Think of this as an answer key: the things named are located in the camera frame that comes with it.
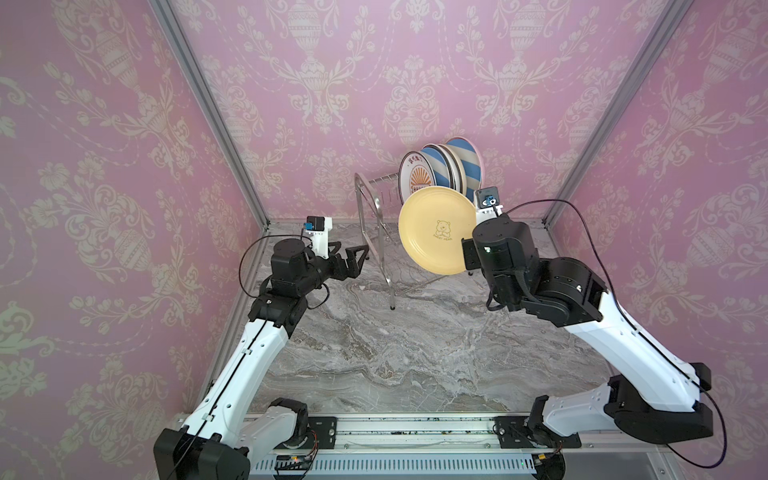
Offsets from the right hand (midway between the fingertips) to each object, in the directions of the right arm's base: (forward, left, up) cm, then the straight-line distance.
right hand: (483, 226), depth 59 cm
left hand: (+6, +27, -12) cm, 30 cm away
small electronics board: (-33, +45, -46) cm, 73 cm away
